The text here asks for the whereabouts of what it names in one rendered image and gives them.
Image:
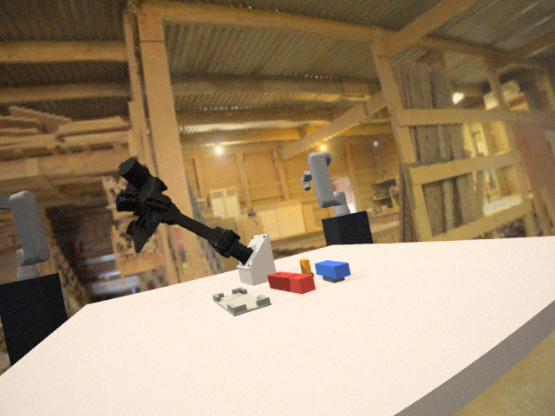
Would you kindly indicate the orange block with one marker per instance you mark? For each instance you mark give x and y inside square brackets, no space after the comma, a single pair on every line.
[305,266]

